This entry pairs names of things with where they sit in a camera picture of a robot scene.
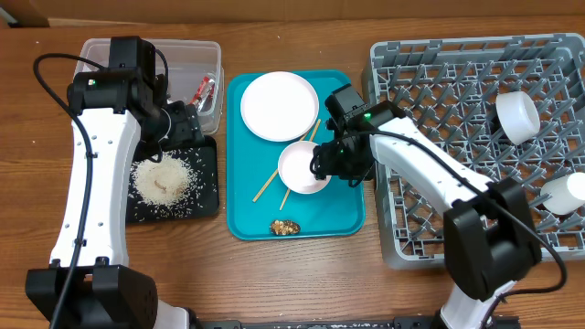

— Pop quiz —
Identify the small white bowl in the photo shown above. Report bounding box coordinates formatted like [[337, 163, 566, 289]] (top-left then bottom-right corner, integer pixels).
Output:
[[278, 141, 331, 195]]

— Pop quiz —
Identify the red snack wrapper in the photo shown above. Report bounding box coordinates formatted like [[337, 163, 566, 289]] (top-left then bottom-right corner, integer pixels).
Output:
[[190, 76, 216, 111]]

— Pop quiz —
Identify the white cup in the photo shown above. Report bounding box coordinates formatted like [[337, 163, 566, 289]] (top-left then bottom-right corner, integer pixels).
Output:
[[495, 91, 540, 144]]

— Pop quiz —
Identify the pile of rice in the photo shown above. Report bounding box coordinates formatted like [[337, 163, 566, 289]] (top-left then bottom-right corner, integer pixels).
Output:
[[128, 153, 216, 219]]

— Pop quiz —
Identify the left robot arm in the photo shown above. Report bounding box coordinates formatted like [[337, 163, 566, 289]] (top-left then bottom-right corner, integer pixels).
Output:
[[26, 37, 205, 328]]

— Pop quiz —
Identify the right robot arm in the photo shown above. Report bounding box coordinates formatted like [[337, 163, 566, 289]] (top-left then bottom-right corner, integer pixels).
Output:
[[310, 84, 542, 328]]

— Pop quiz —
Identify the grey dishwasher rack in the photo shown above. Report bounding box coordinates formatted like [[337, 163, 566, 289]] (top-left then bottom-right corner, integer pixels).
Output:
[[362, 33, 584, 260]]

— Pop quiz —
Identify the wooden chopstick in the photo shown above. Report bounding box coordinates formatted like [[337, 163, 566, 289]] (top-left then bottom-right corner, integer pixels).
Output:
[[252, 133, 308, 203], [278, 119, 322, 211]]

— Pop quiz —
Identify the large white plate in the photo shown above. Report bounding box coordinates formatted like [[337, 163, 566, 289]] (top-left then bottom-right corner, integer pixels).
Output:
[[240, 71, 320, 142]]

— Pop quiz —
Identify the brown food scrap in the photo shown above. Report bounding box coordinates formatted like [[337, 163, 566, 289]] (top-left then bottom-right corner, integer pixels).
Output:
[[270, 220, 301, 236]]

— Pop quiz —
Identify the teal serving tray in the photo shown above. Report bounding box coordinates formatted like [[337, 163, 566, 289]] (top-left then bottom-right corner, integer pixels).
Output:
[[226, 73, 366, 240]]

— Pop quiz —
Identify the black plastic tray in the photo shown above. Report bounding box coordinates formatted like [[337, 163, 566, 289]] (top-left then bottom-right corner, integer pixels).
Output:
[[125, 135, 221, 224]]

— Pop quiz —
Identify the clear plastic bin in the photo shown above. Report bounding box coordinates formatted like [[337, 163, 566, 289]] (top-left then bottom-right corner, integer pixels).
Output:
[[72, 37, 226, 135]]

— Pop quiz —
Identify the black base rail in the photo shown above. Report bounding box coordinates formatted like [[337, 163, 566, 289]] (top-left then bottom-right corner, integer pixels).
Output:
[[186, 310, 522, 329]]

